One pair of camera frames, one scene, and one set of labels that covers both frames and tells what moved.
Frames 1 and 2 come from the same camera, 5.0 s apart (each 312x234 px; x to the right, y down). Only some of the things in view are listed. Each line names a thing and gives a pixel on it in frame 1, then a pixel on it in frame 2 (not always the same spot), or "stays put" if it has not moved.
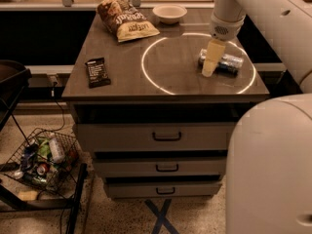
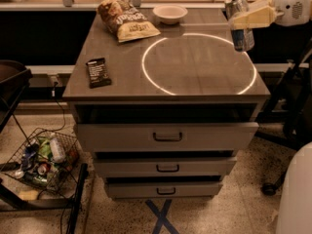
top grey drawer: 156,137 stays put
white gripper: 223,29 to 290,6
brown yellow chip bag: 125,20 stays put
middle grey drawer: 160,167 stays put
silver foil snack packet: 229,64 to 243,39
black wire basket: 47,159 stays put
